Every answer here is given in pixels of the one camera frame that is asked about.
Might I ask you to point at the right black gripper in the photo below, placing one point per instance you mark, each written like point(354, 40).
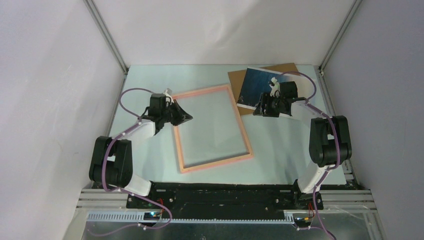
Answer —
point(267, 99)

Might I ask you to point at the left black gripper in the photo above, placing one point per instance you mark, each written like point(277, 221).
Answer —
point(182, 116)

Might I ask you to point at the blue landscape photo print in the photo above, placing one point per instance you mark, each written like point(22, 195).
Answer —
point(256, 81)

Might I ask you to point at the orange wooden picture frame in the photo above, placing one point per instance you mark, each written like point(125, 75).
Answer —
point(215, 135)

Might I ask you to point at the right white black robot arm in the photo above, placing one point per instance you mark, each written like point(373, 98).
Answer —
point(329, 136)

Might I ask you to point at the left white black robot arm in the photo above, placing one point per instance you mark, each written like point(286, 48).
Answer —
point(112, 158)

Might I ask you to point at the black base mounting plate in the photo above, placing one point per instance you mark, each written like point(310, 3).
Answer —
point(226, 205)

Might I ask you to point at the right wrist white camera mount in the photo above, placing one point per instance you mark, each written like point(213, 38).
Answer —
point(275, 87)

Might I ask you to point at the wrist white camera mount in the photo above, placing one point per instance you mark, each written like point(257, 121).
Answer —
point(168, 93)
point(275, 87)

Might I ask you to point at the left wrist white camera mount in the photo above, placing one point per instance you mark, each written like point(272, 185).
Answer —
point(168, 93)

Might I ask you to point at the grey slotted cable duct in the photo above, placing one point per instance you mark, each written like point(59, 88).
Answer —
point(147, 217)

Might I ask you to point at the left aluminium corner post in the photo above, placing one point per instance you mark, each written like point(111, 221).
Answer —
point(106, 34)

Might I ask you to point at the aluminium corner post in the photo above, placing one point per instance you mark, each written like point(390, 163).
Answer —
point(340, 33)
point(106, 34)

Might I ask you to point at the aluminium front rail frame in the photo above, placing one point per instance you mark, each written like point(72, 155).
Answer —
point(350, 214)

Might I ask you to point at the right aluminium corner post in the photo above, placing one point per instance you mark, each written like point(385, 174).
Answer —
point(340, 33)

